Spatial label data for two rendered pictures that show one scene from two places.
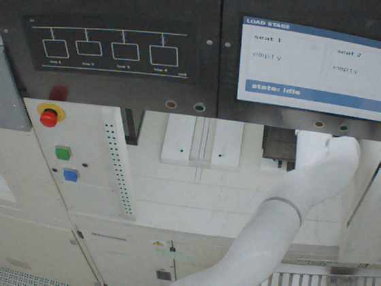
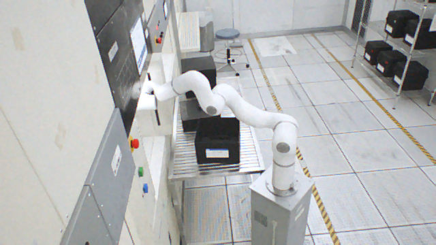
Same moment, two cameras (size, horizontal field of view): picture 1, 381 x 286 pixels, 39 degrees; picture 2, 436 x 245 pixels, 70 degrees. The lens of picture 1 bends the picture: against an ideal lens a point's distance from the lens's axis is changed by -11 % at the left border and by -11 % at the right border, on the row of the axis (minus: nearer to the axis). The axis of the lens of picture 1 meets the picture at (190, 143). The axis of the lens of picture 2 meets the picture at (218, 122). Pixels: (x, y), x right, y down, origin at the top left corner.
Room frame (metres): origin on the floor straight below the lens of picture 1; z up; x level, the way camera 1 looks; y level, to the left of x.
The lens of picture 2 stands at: (0.50, 1.30, 2.09)
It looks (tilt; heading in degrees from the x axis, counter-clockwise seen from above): 35 degrees down; 259
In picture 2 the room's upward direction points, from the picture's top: 4 degrees counter-clockwise
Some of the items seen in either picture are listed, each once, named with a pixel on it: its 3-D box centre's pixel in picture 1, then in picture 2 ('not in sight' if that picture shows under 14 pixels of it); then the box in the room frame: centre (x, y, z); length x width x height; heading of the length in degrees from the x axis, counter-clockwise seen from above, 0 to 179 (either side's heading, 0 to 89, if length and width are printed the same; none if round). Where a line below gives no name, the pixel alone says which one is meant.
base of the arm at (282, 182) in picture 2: not in sight; (283, 172); (-0.07, 0.13, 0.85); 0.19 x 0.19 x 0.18
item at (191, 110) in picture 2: not in sight; (199, 111); (0.26, -0.69, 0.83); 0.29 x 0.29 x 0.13; 88
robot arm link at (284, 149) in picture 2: not in sight; (284, 146); (-0.05, 0.16, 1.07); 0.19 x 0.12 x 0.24; 60
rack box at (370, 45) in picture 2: not in sight; (377, 52); (-2.47, -2.20, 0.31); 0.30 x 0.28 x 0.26; 78
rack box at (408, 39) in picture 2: not in sight; (422, 33); (-2.38, -1.49, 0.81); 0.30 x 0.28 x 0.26; 79
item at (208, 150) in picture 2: not in sight; (219, 139); (0.21, -0.28, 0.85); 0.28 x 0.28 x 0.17; 73
